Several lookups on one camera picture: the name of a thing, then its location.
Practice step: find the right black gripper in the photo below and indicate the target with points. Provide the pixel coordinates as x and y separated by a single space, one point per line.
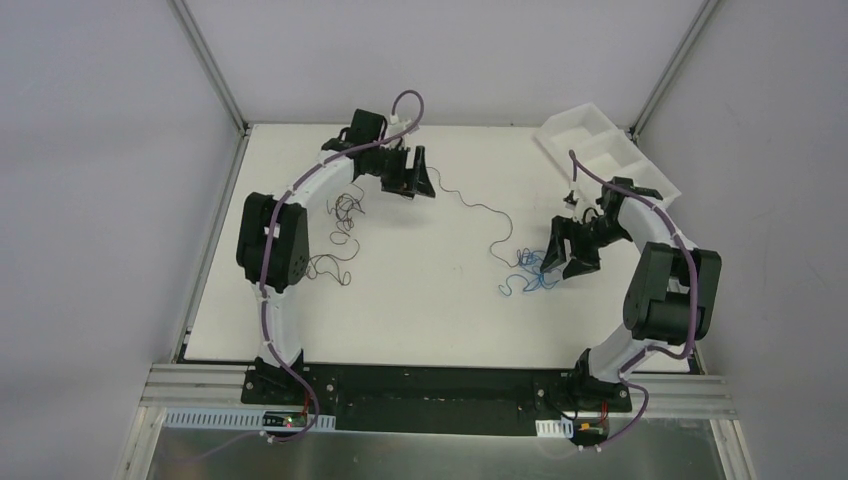
582 239

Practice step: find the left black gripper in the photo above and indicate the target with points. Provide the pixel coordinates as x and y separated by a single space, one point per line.
404 174

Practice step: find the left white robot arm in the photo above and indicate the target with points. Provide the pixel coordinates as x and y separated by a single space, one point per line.
273 246

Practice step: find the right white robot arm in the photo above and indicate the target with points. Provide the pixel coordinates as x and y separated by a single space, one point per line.
669 300

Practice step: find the white compartment tray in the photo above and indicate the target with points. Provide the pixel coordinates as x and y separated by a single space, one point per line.
602 148

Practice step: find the right white cable duct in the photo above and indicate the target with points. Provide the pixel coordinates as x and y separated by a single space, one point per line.
557 428

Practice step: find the white cable duct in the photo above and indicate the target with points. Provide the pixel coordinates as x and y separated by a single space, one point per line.
275 420
557 428

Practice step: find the aluminium frame rail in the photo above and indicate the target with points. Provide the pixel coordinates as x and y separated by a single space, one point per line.
670 395

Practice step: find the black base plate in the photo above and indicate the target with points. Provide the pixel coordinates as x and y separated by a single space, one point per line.
432 400

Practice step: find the right corner aluminium post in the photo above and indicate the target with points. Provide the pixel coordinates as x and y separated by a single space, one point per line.
682 52

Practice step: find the corner aluminium post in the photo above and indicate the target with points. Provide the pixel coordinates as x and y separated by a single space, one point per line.
198 44
682 52

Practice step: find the left corner aluminium post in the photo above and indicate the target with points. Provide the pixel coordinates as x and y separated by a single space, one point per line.
198 44

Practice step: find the left white cable duct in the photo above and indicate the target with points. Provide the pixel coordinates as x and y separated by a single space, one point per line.
275 420

